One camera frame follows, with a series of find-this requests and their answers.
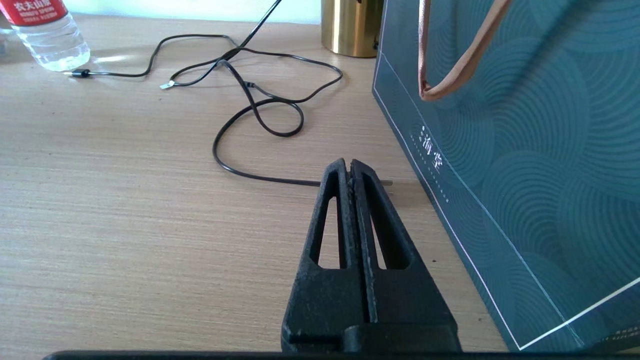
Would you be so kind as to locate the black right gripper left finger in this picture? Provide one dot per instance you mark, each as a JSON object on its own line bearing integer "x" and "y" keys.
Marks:
{"x": 325, "y": 300}

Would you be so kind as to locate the clear water bottle red cap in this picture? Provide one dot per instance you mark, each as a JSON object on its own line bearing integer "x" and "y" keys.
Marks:
{"x": 50, "y": 35}

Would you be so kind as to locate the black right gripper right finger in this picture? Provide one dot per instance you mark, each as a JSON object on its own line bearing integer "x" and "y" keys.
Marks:
{"x": 405, "y": 295}

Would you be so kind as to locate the dark teal paper bag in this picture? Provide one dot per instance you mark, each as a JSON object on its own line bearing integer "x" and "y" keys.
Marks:
{"x": 525, "y": 175}

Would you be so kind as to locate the brass desk lamp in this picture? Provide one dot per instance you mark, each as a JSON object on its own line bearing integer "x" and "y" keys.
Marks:
{"x": 350, "y": 27}

